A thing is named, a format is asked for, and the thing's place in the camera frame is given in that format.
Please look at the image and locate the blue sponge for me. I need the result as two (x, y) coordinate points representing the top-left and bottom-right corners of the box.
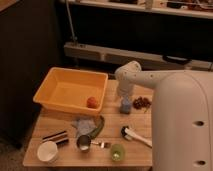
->
(120, 98), (132, 114)

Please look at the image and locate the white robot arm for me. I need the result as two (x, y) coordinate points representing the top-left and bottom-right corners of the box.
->
(115, 61), (213, 171)

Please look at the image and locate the green plastic cup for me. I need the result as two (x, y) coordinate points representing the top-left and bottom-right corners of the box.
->
(110, 144), (125, 162)

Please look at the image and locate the metal measuring cup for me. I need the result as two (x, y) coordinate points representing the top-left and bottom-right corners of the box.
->
(76, 135), (111, 152)

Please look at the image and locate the dark red grape bunch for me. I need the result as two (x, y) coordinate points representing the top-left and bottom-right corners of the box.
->
(133, 97), (151, 109)

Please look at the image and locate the orange fruit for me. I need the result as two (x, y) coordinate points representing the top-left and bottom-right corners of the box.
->
(86, 96), (99, 109)

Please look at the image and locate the green pepper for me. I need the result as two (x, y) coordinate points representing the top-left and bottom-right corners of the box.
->
(89, 116), (105, 139)

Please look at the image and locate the grey crumpled cloth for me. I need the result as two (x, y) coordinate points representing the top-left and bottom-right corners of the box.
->
(71, 118), (97, 137)

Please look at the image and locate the orange plastic bin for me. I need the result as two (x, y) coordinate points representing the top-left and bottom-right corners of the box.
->
(33, 67), (108, 115)

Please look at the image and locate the black striped bar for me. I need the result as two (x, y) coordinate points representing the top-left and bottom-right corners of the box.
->
(42, 131), (68, 141)
(55, 139), (69, 145)

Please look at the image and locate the grey metal rail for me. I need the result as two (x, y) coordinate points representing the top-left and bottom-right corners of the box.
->
(64, 42), (213, 71)

